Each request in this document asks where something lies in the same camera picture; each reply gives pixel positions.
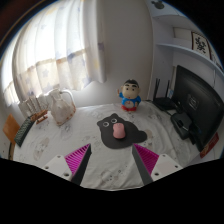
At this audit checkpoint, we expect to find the black cat-shaped mouse pad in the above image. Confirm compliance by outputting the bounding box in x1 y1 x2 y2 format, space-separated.
96 112 148 150

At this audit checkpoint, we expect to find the large white conch shell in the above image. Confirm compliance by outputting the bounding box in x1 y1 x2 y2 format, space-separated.
47 87 77 127

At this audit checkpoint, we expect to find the cartoon boy figurine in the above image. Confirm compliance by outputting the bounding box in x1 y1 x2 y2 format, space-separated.
116 78 143 113

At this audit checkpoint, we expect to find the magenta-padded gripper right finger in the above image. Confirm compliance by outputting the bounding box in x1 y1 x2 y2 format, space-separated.
131 142 184 186

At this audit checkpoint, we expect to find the white star-print curtain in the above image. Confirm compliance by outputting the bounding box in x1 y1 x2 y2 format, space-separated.
2 0 108 108

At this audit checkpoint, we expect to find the white shelf unit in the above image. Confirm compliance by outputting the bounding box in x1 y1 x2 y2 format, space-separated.
146 0 224 101

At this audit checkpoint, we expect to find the wooden chair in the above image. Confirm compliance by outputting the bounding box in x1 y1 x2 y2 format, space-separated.
2 113 21 161

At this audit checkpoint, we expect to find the black keyboard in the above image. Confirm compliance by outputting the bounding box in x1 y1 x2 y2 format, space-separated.
13 116 36 148

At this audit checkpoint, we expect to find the black router with antennas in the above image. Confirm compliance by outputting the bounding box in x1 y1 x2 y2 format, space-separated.
152 77 178 112

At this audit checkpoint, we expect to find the wooden model sailing ship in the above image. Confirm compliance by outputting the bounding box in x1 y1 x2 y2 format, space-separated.
27 96 50 125

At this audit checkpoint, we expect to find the red flat packet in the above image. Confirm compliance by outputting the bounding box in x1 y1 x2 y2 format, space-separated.
199 131 220 159

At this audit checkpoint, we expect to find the pink computer mouse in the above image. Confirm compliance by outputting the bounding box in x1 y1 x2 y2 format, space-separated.
112 122 126 140

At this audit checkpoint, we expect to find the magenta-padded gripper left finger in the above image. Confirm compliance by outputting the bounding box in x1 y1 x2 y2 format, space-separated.
42 143 93 186

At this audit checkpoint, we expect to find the black box device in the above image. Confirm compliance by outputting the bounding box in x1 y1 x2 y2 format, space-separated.
170 111 194 141

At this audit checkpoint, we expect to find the black monitor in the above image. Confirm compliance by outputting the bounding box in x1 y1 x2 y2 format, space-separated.
171 64 224 153

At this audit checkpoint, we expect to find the white printed tablecloth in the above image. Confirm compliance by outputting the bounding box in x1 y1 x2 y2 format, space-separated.
11 101 205 191

